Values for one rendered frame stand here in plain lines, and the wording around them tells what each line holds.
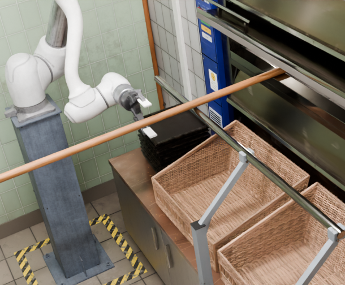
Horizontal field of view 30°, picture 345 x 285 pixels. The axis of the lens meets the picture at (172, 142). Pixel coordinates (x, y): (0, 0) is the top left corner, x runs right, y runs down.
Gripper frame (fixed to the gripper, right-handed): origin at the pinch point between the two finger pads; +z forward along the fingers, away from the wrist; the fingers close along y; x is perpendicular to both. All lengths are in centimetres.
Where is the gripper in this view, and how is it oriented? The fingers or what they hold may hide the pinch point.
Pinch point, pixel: (149, 120)
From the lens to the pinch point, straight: 240.8
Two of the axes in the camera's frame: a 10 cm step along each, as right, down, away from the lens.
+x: -8.8, 3.5, -3.1
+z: 4.5, 4.4, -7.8
